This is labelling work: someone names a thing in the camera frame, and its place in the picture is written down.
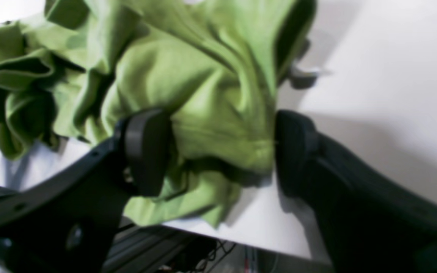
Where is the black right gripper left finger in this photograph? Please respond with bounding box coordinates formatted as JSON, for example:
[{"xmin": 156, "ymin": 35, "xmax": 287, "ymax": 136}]
[{"xmin": 0, "ymin": 109, "xmax": 171, "ymax": 273}]

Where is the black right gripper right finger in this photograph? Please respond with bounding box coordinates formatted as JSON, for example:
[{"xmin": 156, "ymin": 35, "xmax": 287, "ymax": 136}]
[{"xmin": 275, "ymin": 110, "xmax": 437, "ymax": 273}]

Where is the green t-shirt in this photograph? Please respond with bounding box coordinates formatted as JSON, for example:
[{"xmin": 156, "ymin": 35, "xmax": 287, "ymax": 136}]
[{"xmin": 0, "ymin": 0, "xmax": 317, "ymax": 228}]

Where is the black aluminium table rail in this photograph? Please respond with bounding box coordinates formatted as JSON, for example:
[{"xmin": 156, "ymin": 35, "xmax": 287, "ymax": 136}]
[{"xmin": 102, "ymin": 224, "xmax": 218, "ymax": 273}]

